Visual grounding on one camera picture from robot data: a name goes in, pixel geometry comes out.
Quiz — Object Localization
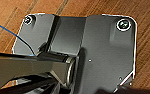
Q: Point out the thin blue cable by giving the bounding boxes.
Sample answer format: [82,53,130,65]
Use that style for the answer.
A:
[0,19,37,57]

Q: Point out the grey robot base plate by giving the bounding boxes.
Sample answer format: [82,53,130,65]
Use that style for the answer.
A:
[11,12,139,94]

